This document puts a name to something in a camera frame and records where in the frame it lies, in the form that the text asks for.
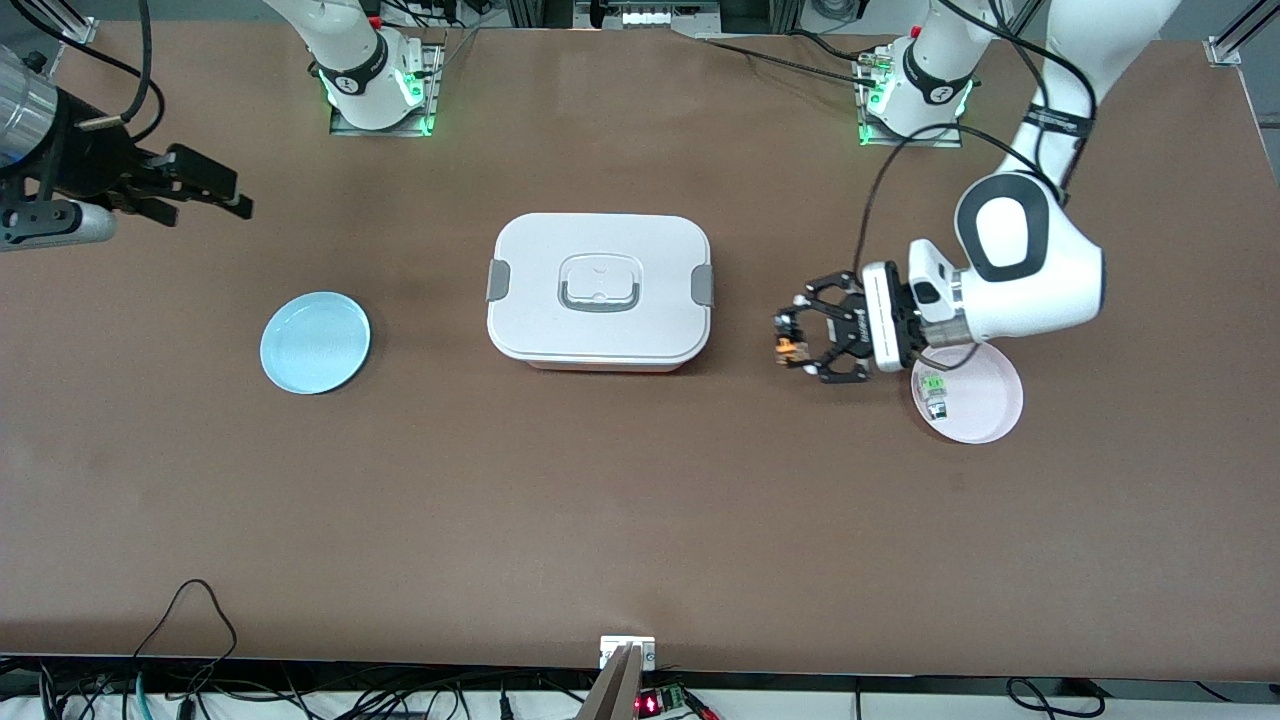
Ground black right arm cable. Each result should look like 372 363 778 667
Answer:
10 0 154 132

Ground white power strip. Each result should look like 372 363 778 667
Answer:
620 6 719 28

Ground tangled black cables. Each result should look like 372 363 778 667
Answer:
0 655 601 720

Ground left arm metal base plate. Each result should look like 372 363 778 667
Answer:
855 50 964 150

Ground white lidded container box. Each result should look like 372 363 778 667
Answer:
487 212 714 364

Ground white box base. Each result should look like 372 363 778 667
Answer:
520 356 697 375

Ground circuit board with red light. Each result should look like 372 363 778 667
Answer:
634 683 703 720

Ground pale pink plate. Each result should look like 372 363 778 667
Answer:
911 343 1025 446

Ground thin black looped cable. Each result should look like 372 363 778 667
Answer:
130 578 240 667

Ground aluminium frame post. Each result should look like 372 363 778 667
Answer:
1204 0 1280 68
35 0 102 47

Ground grey lid handle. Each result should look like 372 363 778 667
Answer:
557 253 644 314

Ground light blue plate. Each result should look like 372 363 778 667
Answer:
260 291 372 396

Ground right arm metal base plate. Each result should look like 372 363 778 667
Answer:
329 40 447 138

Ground coiled black cable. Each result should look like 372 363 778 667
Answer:
1004 677 1107 720

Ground black cable on table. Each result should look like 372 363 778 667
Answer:
690 30 883 91

